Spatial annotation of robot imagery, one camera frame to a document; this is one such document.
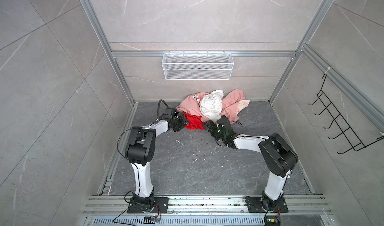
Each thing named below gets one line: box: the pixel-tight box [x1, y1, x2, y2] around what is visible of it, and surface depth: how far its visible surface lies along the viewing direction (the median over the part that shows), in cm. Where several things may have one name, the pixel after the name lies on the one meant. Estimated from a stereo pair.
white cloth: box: [200, 89, 224, 123], surface depth 106 cm
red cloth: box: [183, 111, 205, 131], surface depth 103 cm
